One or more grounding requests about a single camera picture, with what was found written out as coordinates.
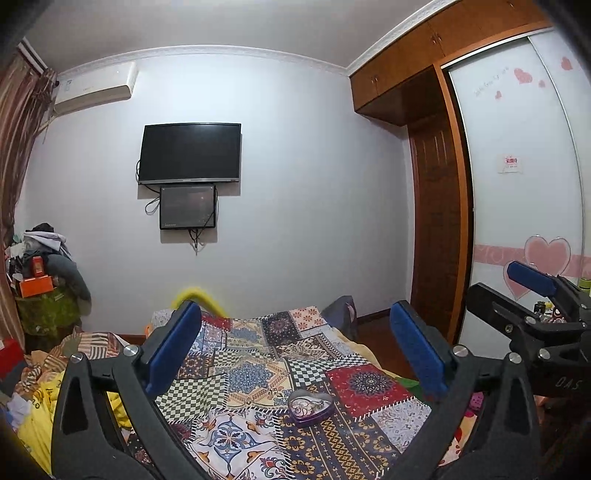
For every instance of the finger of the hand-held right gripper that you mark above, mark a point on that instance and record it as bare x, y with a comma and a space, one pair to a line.
508, 318
531, 276

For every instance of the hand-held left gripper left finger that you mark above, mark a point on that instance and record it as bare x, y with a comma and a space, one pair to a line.
173, 347

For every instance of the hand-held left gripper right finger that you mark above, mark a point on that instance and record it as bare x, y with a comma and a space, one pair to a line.
418, 351

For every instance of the purple heart-shaped tin box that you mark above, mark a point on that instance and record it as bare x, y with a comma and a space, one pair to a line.
295, 415

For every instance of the yellow foam tube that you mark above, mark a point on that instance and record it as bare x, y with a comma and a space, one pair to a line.
203, 297

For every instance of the white sliding wardrobe door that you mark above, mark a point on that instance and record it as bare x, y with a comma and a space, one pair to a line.
517, 207

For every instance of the striped orange cloth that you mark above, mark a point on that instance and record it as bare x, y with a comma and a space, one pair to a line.
92, 344

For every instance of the dark grey bag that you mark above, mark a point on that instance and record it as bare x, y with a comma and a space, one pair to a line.
339, 316

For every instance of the brown wooden door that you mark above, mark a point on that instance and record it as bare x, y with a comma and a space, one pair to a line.
436, 221

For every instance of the patchwork printed blanket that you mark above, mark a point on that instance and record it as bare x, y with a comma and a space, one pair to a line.
300, 350

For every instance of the green camouflage bag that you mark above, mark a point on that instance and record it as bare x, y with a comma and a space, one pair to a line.
51, 311

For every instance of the pile of clothes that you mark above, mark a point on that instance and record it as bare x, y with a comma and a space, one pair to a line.
69, 272

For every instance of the orange box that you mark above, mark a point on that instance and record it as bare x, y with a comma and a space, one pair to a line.
36, 286

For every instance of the yellow cloth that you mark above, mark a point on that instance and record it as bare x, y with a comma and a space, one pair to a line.
39, 415

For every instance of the small red box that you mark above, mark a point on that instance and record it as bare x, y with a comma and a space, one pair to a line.
38, 266

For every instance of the wooden overhead cabinet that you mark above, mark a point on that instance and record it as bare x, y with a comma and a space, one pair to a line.
415, 64

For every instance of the striped brown curtain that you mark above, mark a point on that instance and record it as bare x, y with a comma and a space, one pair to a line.
18, 147

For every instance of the white air conditioner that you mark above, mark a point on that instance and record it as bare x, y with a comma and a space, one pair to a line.
94, 87

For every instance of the small paper wall note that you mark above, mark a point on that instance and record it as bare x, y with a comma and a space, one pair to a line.
510, 165

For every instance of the small black wall monitor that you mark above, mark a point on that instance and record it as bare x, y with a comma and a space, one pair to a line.
187, 206

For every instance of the black wall television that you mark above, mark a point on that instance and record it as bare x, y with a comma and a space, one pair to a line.
190, 152

